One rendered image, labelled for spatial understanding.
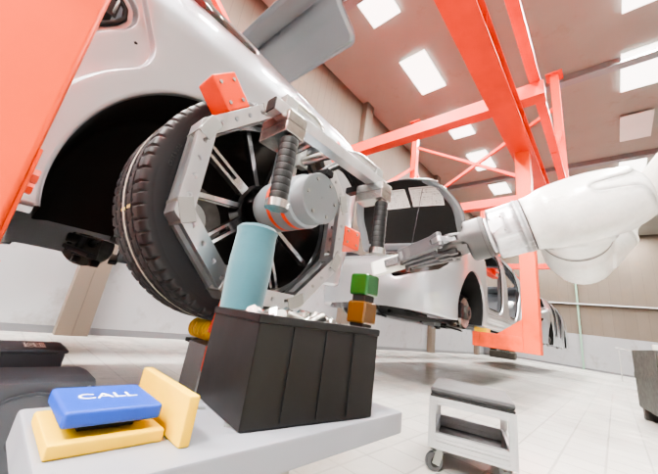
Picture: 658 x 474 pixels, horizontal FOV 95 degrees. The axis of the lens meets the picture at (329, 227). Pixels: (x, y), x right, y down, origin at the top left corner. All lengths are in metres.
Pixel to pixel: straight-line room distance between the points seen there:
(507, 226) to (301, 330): 0.36
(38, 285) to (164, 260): 3.89
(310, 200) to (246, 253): 0.20
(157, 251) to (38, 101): 0.34
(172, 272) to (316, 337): 0.46
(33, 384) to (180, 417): 0.45
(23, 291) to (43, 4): 4.11
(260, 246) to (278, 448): 0.38
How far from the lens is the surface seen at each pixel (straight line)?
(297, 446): 0.39
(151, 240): 0.76
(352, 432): 0.46
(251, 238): 0.63
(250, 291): 0.62
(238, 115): 0.84
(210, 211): 1.34
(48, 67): 0.63
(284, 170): 0.57
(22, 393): 0.75
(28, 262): 4.62
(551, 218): 0.56
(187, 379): 0.97
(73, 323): 4.55
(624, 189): 0.57
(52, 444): 0.33
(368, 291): 0.56
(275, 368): 0.37
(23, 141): 0.58
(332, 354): 0.42
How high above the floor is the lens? 0.57
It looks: 17 degrees up
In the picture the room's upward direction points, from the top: 8 degrees clockwise
